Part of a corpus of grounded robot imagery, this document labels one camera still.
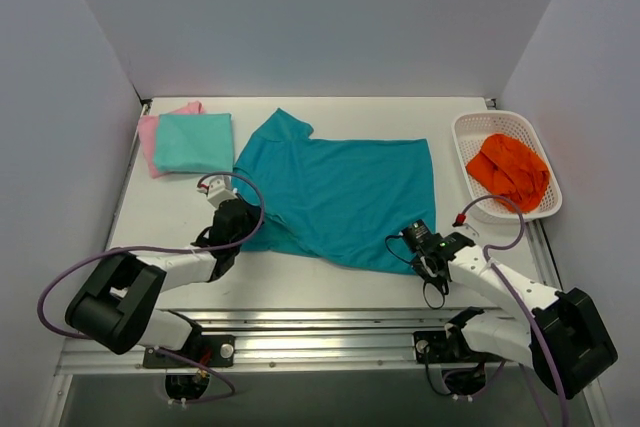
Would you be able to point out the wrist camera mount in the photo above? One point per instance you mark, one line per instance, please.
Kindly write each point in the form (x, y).
(456, 241)
(217, 190)

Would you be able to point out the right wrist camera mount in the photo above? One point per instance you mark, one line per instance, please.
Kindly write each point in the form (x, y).
(456, 241)

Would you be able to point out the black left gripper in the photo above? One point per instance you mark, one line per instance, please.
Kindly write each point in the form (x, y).
(247, 217)

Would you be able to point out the orange t-shirt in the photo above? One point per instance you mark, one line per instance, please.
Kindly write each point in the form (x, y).
(506, 167)

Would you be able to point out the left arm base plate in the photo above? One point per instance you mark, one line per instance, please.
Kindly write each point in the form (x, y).
(216, 350)

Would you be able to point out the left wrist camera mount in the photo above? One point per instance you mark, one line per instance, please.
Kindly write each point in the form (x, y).
(217, 190)

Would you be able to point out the teal t-shirt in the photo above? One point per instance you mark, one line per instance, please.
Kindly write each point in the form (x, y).
(336, 200)

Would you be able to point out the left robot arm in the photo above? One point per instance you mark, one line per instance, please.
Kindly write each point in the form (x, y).
(116, 306)

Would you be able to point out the white perforated plastic basket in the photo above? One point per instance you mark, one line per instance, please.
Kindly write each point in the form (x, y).
(469, 132)

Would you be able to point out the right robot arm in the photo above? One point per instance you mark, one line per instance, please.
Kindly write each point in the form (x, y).
(559, 335)

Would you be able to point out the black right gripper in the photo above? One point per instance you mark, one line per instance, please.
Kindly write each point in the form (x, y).
(417, 237)

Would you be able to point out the aluminium rail frame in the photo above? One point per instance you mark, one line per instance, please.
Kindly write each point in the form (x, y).
(309, 340)

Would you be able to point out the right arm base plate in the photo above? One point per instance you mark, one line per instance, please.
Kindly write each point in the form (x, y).
(432, 347)

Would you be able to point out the folded mint t-shirt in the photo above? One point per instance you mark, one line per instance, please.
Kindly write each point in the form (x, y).
(201, 143)

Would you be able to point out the folded pink t-shirt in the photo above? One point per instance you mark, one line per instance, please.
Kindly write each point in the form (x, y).
(147, 129)

